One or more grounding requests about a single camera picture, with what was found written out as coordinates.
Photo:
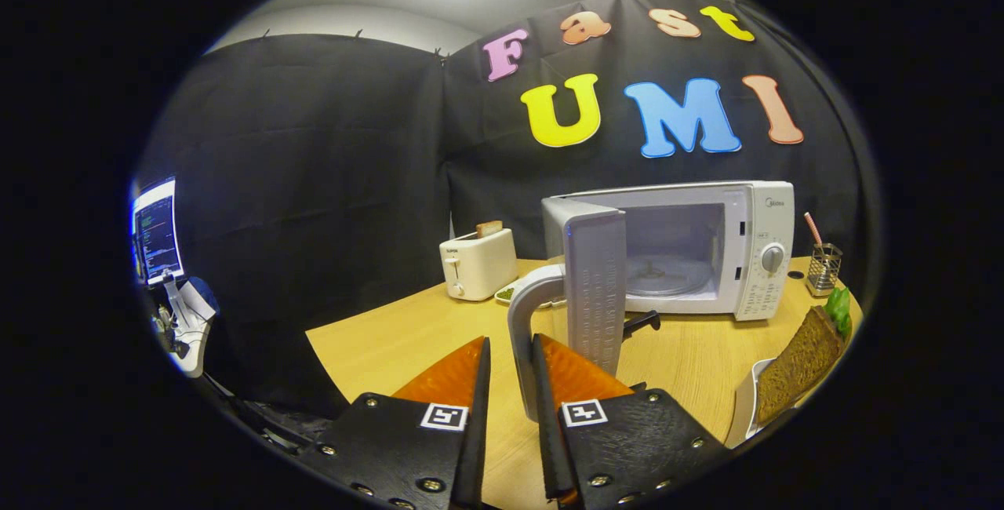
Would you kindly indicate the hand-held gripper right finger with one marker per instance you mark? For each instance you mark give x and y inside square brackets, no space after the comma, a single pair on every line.
[549,455]

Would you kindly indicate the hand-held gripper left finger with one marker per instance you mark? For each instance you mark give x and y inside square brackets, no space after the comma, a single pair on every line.
[478,447]

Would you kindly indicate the brown bread lettuce sandwich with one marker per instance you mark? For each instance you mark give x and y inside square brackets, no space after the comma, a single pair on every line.
[800,361]

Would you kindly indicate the white microwave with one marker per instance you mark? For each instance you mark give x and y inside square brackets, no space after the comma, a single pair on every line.
[757,220]

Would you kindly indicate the white divided bean dish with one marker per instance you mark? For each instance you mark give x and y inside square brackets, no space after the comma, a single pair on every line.
[506,293]

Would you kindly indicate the white toaster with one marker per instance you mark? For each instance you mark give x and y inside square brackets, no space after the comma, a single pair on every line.
[478,267]

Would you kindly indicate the white rectangular tray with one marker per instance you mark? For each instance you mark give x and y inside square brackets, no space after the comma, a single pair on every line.
[741,408]

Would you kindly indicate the toast slice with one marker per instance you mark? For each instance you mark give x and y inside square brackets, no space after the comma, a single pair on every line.
[489,229]

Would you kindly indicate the white plastic stand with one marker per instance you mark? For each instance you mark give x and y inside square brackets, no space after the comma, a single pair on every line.
[192,329]

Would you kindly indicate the black backdrop cloth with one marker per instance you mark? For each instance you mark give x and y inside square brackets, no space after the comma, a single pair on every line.
[314,180]

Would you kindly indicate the metal mesh holder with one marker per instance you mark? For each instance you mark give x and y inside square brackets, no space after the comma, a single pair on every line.
[823,271]

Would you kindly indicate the pink striped straw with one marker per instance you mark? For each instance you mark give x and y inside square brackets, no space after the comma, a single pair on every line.
[813,229]

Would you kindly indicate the computer monitor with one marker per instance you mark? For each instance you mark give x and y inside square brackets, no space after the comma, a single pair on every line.
[157,235]

